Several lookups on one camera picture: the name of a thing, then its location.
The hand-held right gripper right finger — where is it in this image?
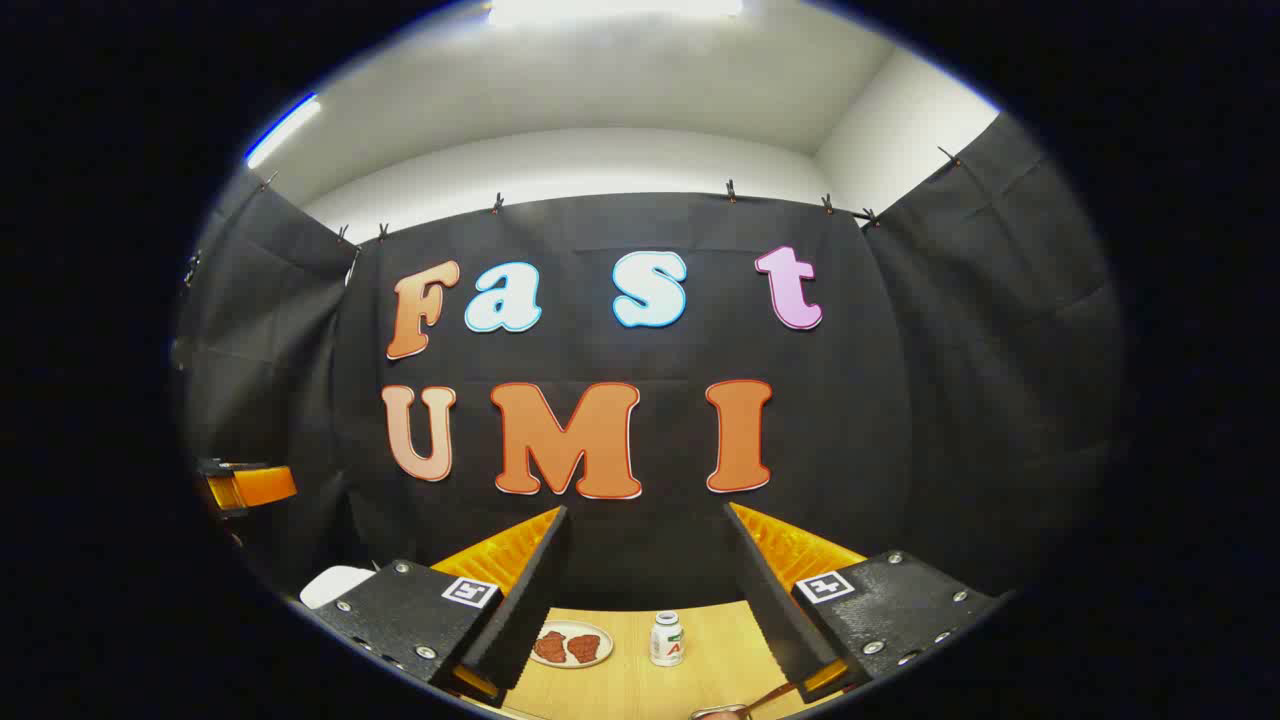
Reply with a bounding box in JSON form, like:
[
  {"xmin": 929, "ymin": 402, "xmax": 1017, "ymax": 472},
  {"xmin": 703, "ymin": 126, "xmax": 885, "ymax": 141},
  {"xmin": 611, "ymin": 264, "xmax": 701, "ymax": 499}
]
[{"xmin": 725, "ymin": 502, "xmax": 1006, "ymax": 706}]

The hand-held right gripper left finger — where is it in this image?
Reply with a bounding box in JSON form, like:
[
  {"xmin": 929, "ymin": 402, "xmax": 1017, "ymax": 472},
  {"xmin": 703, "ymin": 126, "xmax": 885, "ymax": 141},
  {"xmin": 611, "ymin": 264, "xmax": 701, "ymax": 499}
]
[{"xmin": 305, "ymin": 505, "xmax": 571, "ymax": 706}]

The white rice cooker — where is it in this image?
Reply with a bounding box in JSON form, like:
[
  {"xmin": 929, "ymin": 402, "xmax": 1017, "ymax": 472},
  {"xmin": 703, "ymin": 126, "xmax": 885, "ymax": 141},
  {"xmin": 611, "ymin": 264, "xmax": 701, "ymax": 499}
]
[{"xmin": 300, "ymin": 566, "xmax": 377, "ymax": 610}]

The white oval plate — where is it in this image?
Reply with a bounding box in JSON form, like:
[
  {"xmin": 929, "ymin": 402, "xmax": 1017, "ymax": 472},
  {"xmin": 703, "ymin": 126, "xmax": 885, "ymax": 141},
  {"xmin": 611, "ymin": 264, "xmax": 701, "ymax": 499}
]
[{"xmin": 530, "ymin": 620, "xmax": 615, "ymax": 670}]

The white drink bottle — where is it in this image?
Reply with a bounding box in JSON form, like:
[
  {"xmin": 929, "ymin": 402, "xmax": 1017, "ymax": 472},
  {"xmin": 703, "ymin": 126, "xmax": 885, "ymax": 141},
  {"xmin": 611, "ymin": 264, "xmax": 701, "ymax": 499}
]
[{"xmin": 650, "ymin": 611, "xmax": 686, "ymax": 668}]

